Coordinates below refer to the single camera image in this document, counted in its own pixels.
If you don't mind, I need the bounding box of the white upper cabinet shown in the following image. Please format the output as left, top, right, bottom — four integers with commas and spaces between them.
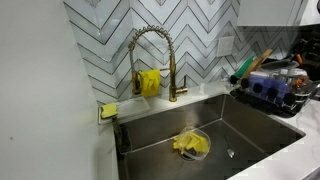
236, 0, 320, 28

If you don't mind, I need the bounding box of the orange handled utensil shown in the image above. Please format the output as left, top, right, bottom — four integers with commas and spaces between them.
295, 53, 305, 68

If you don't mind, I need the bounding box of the white lidded container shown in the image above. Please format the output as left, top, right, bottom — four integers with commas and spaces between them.
288, 68, 308, 78

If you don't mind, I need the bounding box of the white sponge tray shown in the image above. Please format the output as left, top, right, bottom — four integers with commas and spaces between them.
97, 96, 151, 126

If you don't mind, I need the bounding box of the crumpled yellow cloth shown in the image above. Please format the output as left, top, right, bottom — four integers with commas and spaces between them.
172, 130, 210, 154

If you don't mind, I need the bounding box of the white wall outlet plate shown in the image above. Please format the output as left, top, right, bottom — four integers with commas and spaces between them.
216, 35, 235, 58

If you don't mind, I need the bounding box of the metal dish rack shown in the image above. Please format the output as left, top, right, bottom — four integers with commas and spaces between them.
229, 58, 320, 119

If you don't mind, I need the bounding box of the green plastic board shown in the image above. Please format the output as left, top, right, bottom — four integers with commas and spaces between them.
235, 54, 257, 79

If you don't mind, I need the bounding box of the clear jar orange label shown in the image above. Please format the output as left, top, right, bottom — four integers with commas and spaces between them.
290, 75, 313, 101

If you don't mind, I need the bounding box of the gold spring faucet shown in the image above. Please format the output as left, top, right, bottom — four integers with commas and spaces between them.
128, 24, 188, 103

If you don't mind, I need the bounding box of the wooden paddle board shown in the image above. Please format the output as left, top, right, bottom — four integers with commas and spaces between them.
242, 49, 273, 80

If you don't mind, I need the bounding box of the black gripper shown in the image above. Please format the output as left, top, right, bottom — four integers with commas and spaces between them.
301, 34, 320, 63

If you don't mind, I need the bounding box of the clear bottle white cap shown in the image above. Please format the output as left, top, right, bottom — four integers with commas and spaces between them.
279, 68, 290, 83

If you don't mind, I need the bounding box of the yellow sponge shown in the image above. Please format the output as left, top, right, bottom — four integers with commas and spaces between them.
100, 102, 119, 120

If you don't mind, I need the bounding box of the yellow cloth on faucet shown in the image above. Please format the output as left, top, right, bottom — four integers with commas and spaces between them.
138, 68, 162, 98

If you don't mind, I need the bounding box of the dark water filter pitcher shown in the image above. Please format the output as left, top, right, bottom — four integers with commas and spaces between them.
285, 25, 320, 73

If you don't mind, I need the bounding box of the clear glass bowl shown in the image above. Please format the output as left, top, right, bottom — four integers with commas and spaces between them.
173, 125, 212, 162

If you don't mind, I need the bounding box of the metal sink caddy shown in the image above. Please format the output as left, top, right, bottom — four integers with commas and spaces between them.
111, 115, 134, 155

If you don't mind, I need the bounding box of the stainless steel sink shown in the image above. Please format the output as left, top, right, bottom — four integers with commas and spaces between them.
114, 93, 306, 180

